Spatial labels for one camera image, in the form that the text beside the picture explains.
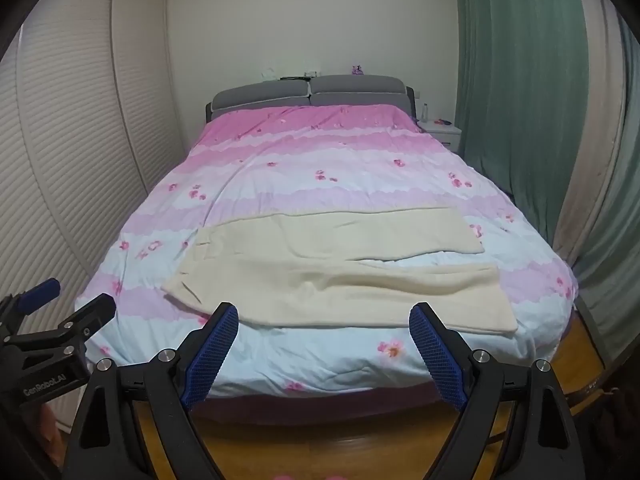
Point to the grey upholstered headboard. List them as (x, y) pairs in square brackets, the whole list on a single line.
[(315, 91)]

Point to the beige curtain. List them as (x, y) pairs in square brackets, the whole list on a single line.
[(600, 141)]

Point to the white nightstand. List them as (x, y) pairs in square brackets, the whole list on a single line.
[(448, 136)]

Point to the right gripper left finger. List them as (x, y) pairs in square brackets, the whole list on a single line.
[(176, 380)]

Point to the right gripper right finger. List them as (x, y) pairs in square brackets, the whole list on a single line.
[(470, 381)]

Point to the left hand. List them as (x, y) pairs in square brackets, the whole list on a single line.
[(49, 435)]

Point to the pink floral duvet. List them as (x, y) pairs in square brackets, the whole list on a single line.
[(306, 160)]

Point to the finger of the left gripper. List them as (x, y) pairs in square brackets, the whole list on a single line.
[(71, 332), (39, 296)]

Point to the green curtain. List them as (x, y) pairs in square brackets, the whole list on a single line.
[(522, 98)]

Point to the cream beige pants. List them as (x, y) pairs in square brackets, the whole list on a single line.
[(343, 269)]

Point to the white louvered wardrobe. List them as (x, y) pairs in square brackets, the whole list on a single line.
[(88, 128)]

